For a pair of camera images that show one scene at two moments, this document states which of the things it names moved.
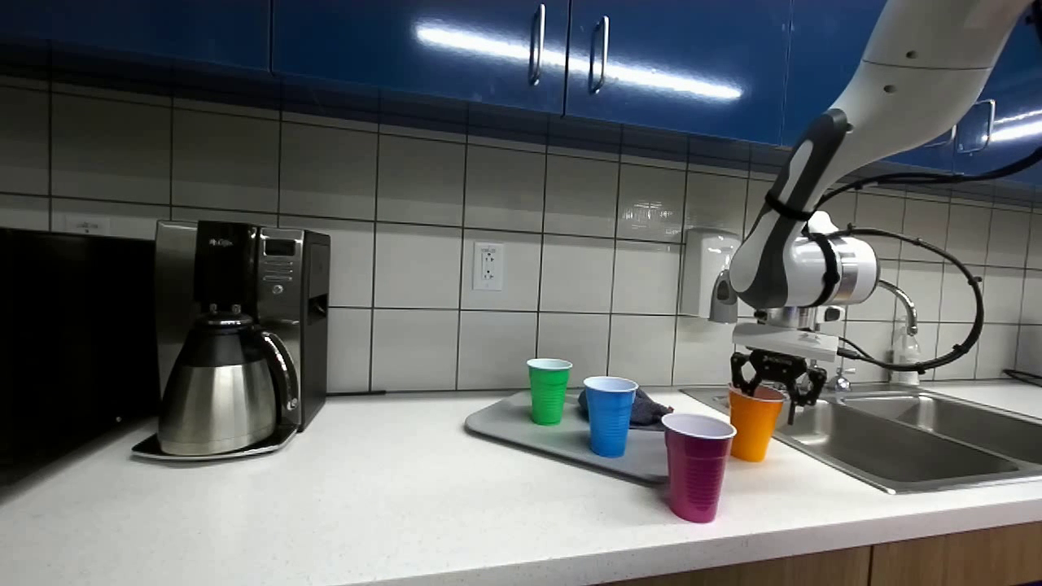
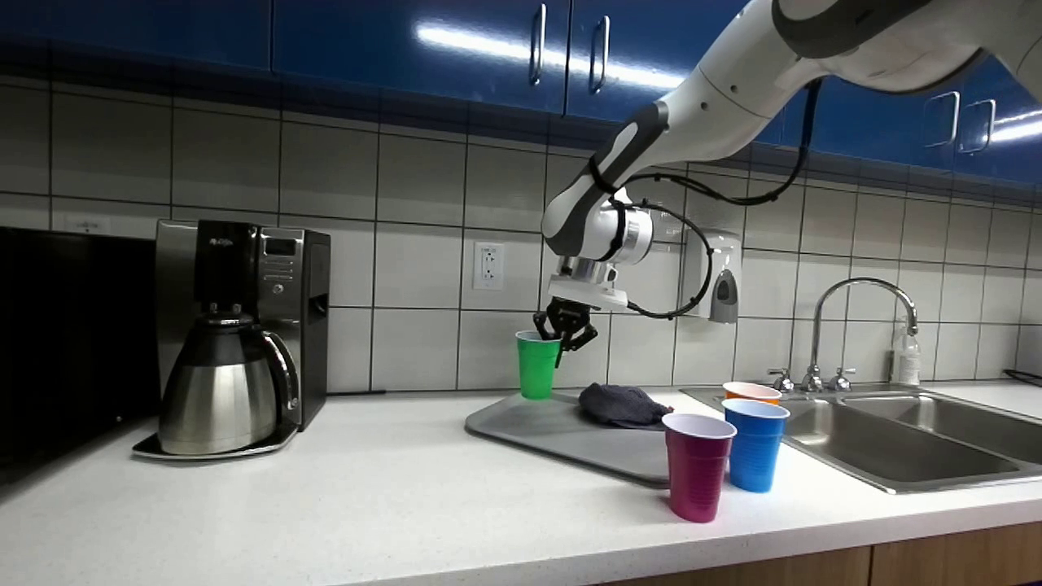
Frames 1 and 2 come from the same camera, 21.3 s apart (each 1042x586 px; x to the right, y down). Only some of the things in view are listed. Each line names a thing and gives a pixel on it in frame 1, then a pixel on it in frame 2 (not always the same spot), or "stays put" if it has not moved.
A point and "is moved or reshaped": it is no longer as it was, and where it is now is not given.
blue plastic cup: x=609 y=403 -> x=756 y=440
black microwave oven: x=79 y=344 stays put
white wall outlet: x=491 y=264 stays put
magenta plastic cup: x=699 y=465 stays put
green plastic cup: x=550 y=386 is moved or reshaped
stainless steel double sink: x=917 y=440 stays put
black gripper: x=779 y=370 -> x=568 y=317
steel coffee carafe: x=233 y=388 stays put
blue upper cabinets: x=755 y=69 stays put
